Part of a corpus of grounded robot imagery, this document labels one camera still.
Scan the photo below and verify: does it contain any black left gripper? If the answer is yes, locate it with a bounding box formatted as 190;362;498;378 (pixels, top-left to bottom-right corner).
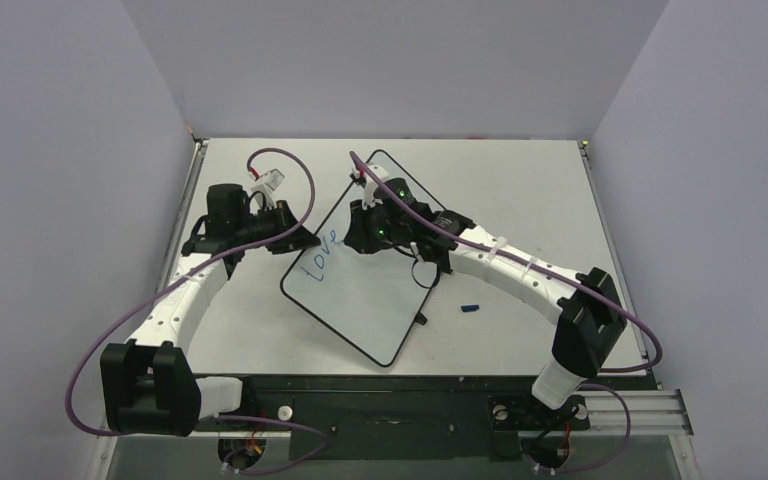
235;200;320;255

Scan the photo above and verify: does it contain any black framed whiteboard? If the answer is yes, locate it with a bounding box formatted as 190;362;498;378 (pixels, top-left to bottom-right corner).
280;183;437;367

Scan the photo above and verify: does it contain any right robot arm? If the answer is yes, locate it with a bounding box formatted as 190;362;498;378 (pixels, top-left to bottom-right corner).
344;173;627;427

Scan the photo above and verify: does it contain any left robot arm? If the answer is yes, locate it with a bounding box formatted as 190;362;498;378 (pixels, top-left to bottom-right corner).
100;184;321;436

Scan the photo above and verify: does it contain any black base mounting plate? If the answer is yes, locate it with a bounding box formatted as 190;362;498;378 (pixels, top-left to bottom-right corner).
191;372;657;463

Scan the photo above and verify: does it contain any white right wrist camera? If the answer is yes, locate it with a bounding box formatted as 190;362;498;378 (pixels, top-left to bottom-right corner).
350;164;390;210

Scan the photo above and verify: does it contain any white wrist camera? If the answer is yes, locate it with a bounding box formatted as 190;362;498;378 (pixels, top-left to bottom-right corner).
250;169;285;196
350;164;390;210

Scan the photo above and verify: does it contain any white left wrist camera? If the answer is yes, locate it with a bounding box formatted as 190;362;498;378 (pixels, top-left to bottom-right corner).
250;169;285;196

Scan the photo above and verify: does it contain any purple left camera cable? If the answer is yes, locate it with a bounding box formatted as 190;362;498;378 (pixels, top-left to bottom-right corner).
64;146;332;477

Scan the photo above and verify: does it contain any purple camera cable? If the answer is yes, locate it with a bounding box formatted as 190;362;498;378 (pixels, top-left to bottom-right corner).
64;146;332;477
349;150;664;374

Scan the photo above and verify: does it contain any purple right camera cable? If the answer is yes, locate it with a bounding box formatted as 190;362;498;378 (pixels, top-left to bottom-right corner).
349;150;664;374

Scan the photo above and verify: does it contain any aluminium frame rail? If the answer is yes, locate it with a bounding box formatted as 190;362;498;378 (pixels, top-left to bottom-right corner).
95;389;695;442

